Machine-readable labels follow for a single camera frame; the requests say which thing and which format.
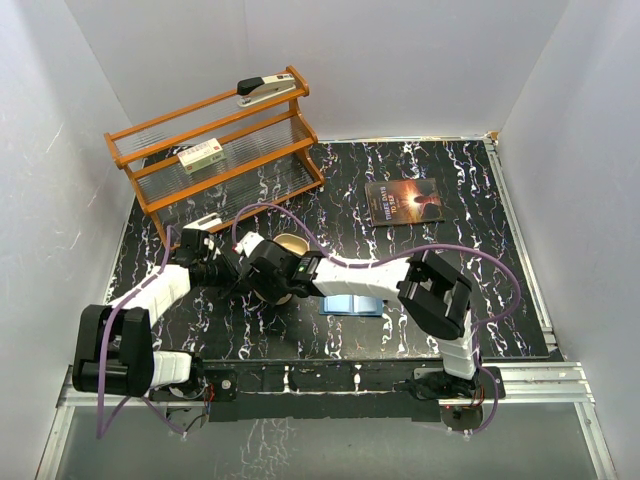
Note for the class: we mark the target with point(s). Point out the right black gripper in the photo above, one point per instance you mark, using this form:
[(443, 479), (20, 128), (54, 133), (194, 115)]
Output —
[(259, 282)]

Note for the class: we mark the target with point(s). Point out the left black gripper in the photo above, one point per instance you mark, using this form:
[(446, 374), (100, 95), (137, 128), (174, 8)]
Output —
[(231, 273)]

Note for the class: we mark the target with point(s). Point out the blue leather card holder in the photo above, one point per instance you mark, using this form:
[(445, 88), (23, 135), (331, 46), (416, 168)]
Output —
[(351, 305)]

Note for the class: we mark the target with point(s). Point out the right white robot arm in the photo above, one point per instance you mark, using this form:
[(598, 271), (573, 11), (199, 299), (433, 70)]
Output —
[(431, 292)]

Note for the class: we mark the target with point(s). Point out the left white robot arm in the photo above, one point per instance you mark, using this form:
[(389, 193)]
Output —
[(114, 352)]

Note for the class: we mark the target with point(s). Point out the white card on rack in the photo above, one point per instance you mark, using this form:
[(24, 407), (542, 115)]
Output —
[(205, 223)]

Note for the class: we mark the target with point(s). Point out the orange wooden three-tier rack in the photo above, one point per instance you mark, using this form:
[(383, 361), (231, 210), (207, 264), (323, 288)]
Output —
[(267, 148)]

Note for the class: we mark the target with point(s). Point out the green and white small box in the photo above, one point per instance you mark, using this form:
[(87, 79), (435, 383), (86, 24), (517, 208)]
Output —
[(200, 156)]

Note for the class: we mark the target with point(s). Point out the dark book with sunset cover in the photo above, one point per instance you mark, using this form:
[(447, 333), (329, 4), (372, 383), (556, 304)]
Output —
[(404, 202)]

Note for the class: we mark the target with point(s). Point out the black and beige stapler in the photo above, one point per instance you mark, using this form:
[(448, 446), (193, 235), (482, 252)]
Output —
[(255, 90)]

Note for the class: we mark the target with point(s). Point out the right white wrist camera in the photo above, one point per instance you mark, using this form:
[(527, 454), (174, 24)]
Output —
[(248, 244)]

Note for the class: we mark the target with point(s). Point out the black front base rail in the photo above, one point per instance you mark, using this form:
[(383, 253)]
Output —
[(339, 389)]

